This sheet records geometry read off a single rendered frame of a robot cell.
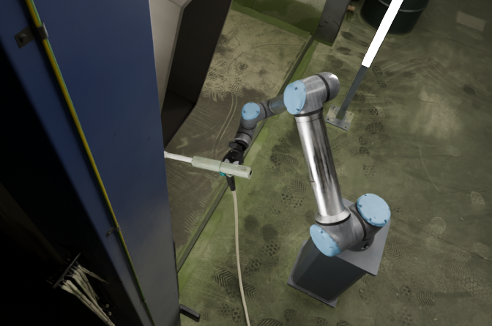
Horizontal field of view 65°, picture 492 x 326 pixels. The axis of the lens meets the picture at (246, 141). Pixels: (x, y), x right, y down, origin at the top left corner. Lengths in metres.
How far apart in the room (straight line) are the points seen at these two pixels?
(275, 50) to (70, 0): 3.23
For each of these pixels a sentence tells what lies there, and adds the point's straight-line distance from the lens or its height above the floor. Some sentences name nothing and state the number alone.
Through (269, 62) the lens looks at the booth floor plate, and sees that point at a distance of 3.42.
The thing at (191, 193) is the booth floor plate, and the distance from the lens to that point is 2.59.
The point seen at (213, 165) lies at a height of 0.71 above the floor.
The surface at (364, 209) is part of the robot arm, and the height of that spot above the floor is 0.91.
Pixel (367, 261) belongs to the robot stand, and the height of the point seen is 0.64.
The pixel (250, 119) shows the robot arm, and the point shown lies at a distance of 1.98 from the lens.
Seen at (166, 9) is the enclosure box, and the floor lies 1.61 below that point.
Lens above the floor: 2.33
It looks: 54 degrees down
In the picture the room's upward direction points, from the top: 11 degrees clockwise
